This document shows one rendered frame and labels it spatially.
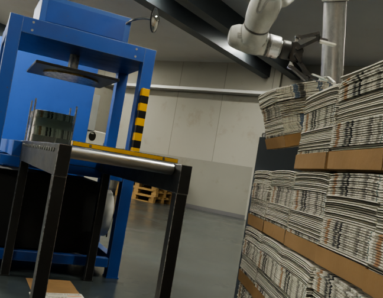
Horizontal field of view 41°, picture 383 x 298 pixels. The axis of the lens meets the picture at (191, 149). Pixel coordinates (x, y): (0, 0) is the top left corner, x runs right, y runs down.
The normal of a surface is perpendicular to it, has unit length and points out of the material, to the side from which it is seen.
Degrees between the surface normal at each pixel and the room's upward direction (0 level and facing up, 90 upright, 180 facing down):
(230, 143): 90
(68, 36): 90
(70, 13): 90
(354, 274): 92
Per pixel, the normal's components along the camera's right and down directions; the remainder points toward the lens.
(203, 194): -0.52, -0.13
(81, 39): 0.40, 0.03
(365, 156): -0.98, -0.15
